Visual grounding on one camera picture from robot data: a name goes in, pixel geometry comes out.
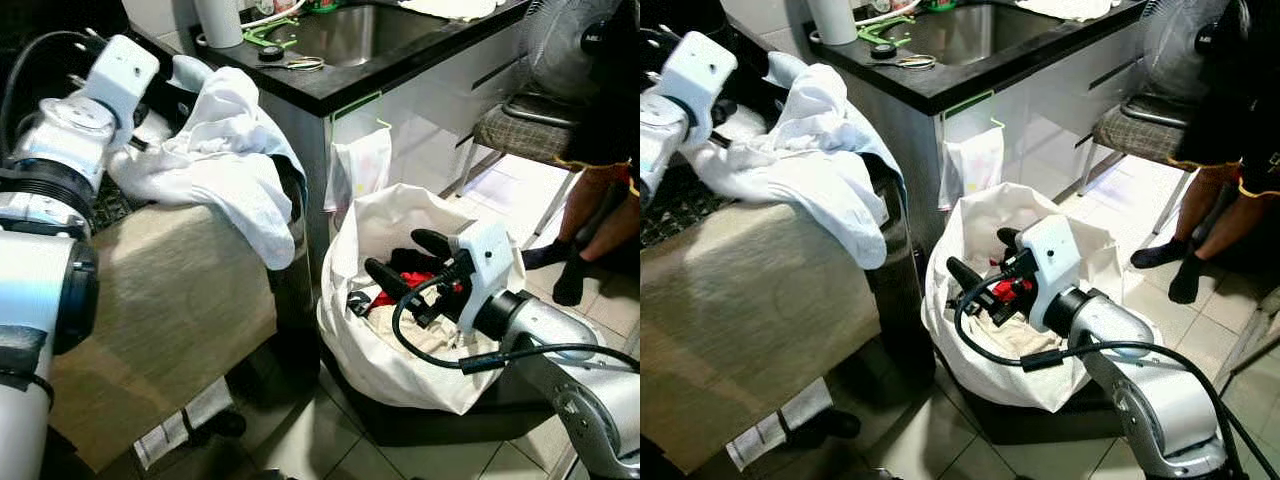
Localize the white paper label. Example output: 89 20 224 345
725 378 836 473
133 378 236 471

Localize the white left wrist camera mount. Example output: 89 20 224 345
78 35 161 129
655 30 739 136

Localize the white hose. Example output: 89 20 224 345
855 0 921 28
238 0 306 31

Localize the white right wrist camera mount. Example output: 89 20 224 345
455 220 526 331
1015 213 1083 326

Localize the green bag hanger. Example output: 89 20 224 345
942 90 1004 131
330 92 393 131

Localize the red garment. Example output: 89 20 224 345
985 275 1036 306
370 268 466 316

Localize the white sink cabinet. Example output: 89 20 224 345
260 20 546 281
875 15 1151 271

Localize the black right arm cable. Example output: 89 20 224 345
955 278 1280 480
392 275 641 376

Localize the steel sink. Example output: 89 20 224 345
880 3 1051 66
265 3 441 69

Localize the black laundry basket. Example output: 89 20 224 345
325 345 566 448
945 375 1131 446

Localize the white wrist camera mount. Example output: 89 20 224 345
1015 213 1083 326
455 220 526 331
655 30 739 136
78 35 161 129

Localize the white cloth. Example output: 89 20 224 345
400 0 501 23
1015 0 1121 23

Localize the white and light-blue garment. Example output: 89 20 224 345
685 50 906 271
108 55 308 271

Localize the person in black socks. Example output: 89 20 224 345
522 0 641 308
1130 0 1280 306

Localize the black top-loading washing machine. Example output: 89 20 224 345
640 0 926 480
0 0 323 480

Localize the black countertop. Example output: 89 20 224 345
735 0 1151 116
125 0 531 118

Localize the white laundry bag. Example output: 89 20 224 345
920 183 1131 413
317 183 533 416

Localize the beige towel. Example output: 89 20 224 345
640 200 881 476
48 200 281 473

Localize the hanging white plastic bag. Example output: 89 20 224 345
938 125 1006 211
325 120 393 213

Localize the grey electric fan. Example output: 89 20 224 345
500 0 629 129
1120 0 1251 129

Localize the stool with checked cushion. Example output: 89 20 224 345
1075 95 1216 236
455 90 593 236

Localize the white cylindrical cup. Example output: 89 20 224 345
195 0 244 50
808 0 858 46

